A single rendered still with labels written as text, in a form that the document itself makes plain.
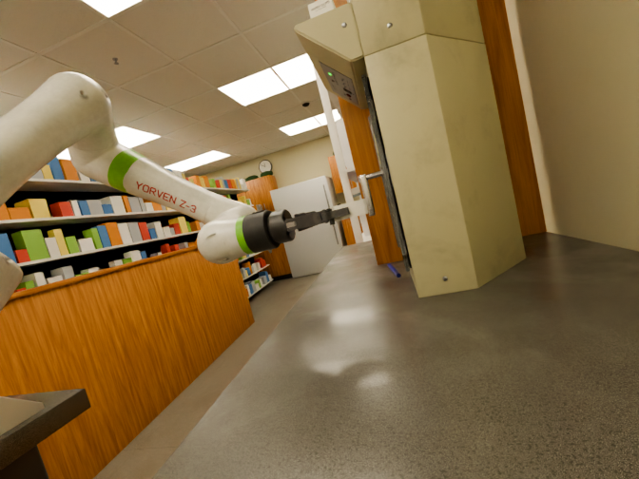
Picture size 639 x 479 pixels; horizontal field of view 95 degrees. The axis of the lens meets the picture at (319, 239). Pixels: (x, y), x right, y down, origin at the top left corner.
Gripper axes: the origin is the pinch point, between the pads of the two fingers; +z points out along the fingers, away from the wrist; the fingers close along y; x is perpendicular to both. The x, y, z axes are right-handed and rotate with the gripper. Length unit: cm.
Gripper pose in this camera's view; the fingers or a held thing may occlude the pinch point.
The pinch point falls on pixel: (359, 206)
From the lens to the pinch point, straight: 64.6
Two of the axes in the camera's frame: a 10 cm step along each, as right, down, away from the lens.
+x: 2.4, 9.7, 0.8
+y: 2.1, -1.4, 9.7
